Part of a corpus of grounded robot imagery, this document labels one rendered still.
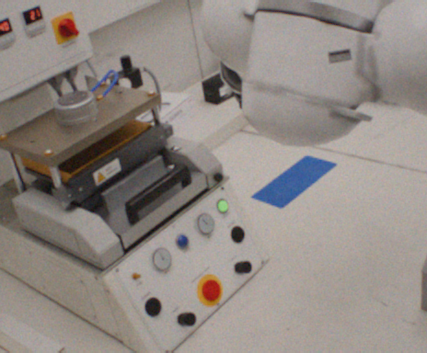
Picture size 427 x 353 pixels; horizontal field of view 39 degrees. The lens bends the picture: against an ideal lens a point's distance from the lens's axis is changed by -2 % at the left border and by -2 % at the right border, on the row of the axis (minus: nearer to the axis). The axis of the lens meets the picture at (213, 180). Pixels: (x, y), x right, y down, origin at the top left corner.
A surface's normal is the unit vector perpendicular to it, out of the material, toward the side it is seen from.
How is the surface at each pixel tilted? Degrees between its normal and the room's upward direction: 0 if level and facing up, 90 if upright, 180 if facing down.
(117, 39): 90
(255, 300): 0
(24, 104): 90
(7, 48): 90
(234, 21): 70
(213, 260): 65
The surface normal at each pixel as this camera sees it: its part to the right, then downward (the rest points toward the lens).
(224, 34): -0.49, 0.34
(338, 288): -0.16, -0.85
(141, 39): 0.76, 0.22
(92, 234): 0.36, -0.50
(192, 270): 0.62, -0.15
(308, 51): -0.09, 0.19
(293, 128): -0.17, 0.74
